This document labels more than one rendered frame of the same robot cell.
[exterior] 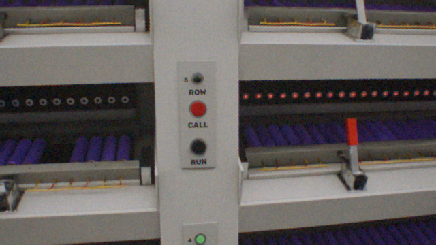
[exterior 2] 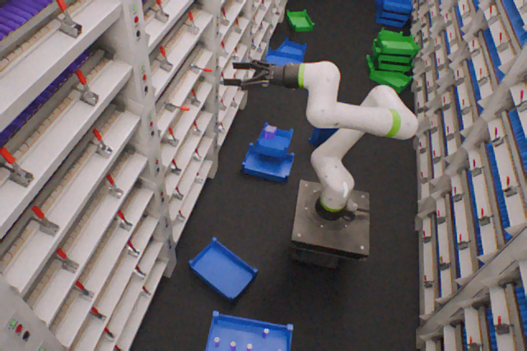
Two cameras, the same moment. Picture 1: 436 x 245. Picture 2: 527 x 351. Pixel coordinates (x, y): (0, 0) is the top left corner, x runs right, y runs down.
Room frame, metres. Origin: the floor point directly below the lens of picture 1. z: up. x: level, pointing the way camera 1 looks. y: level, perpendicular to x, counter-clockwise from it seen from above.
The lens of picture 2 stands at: (-0.31, 1.50, 1.97)
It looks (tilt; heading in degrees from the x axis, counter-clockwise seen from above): 46 degrees down; 290
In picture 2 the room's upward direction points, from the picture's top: 5 degrees clockwise
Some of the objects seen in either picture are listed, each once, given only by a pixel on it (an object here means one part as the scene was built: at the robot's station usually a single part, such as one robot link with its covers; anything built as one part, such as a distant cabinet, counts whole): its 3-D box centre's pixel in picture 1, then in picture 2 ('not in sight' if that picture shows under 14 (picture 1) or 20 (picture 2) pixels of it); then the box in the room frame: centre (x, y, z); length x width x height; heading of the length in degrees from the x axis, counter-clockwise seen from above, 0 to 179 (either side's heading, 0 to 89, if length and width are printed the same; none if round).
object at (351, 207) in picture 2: not in sight; (342, 207); (-0.36, 0.22, 0.39); 0.26 x 0.15 x 0.06; 11
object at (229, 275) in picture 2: not in sight; (222, 269); (0.09, 0.62, 0.04); 0.30 x 0.20 x 0.08; 165
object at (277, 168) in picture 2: not in sight; (268, 162); (0.16, -0.18, 0.04); 0.30 x 0.20 x 0.08; 8
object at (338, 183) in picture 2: not in sight; (335, 187); (-0.30, 0.23, 0.51); 0.16 x 0.13 x 0.19; 130
